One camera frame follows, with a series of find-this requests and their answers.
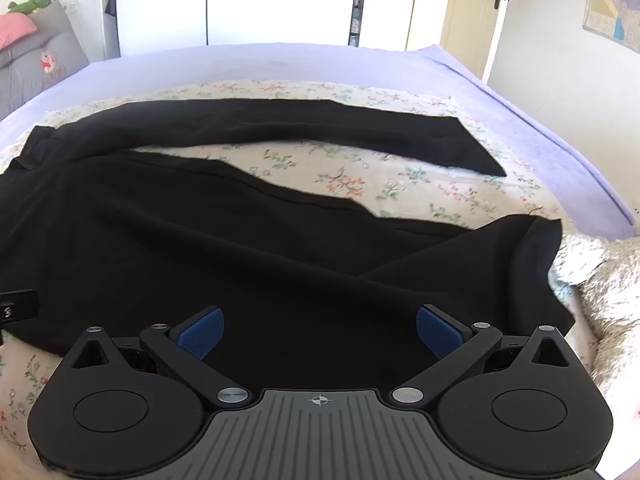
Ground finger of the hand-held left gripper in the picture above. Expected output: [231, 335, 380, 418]
[0, 289, 39, 325]

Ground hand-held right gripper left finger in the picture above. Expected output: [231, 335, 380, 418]
[62, 306, 251, 409]

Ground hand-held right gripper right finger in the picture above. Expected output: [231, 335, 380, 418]
[392, 304, 578, 405]

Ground black pants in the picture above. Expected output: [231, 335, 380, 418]
[0, 97, 576, 391]

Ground floral bed sheet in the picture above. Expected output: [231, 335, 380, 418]
[0, 80, 568, 461]

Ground white fluffy blanket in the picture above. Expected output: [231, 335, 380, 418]
[547, 232, 640, 426]

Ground grey padded headboard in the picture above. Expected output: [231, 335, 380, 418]
[0, 2, 91, 121]

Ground pink pillow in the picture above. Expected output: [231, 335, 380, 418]
[0, 12, 38, 51]

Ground purple bed sheet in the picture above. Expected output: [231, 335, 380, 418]
[0, 42, 638, 241]

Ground cream room door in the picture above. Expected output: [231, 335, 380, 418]
[440, 0, 516, 81]

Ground green plush toy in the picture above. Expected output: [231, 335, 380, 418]
[7, 0, 55, 15]

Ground white closet door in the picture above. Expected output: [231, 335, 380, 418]
[405, 0, 451, 53]

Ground white and blue wardrobe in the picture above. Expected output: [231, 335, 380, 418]
[115, 0, 358, 58]

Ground dark open shelf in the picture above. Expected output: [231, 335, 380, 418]
[347, 0, 371, 48]

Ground colourful wall map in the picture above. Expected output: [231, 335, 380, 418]
[582, 0, 633, 51]

